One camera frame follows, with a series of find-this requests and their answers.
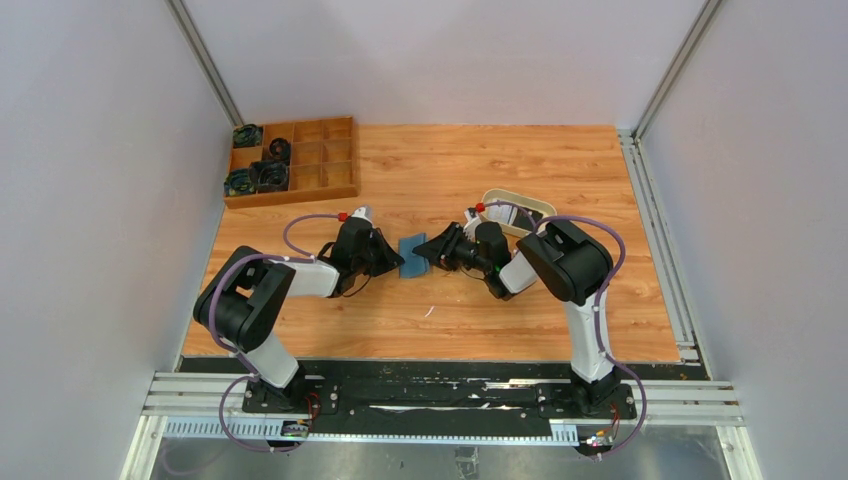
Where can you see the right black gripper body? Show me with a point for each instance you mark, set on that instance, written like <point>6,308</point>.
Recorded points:
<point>454,244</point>

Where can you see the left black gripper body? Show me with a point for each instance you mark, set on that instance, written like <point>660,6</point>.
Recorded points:
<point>370,250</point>

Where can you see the blue card holder wallet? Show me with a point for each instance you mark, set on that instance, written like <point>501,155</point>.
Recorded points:
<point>414,264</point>

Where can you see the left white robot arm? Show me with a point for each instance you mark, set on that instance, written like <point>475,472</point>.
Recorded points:
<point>241,304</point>

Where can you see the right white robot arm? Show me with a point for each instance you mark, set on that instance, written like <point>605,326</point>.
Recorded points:
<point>574,257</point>

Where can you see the white printed card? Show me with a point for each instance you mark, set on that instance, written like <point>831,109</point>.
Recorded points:
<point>506,214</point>

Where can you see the cream oval tray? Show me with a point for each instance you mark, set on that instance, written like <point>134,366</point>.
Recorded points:
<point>533,209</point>

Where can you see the wooden compartment organizer box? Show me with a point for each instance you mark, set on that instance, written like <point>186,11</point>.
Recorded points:
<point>324,161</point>

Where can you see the large black coiled item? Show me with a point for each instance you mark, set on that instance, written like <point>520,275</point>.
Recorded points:
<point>269,176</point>

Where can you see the black coiled item middle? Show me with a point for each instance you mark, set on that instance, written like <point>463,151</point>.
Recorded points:
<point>279,150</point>

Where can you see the black coiled item bottom-left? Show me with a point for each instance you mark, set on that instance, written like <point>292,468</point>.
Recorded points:
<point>239,183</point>

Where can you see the black coiled item top-left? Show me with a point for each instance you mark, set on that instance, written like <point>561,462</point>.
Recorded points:
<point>247,136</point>

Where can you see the black mounting base rail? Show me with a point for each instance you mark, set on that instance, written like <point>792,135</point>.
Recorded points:
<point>444,398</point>

